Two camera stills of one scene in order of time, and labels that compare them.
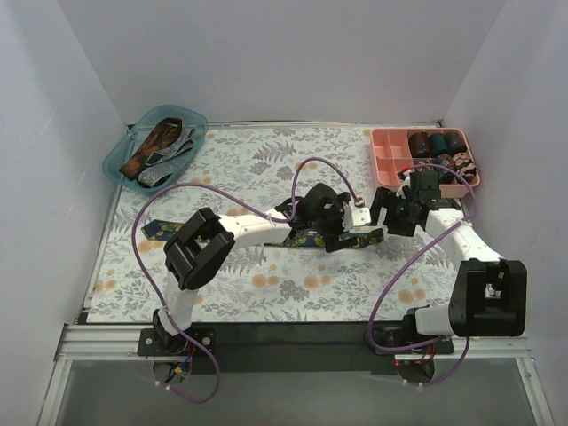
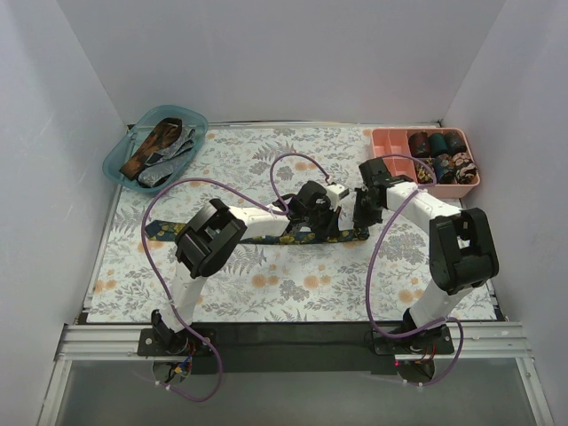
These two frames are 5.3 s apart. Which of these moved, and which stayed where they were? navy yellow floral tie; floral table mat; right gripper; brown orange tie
Moved: right gripper
Stayed: floral table mat; navy yellow floral tie; brown orange tie
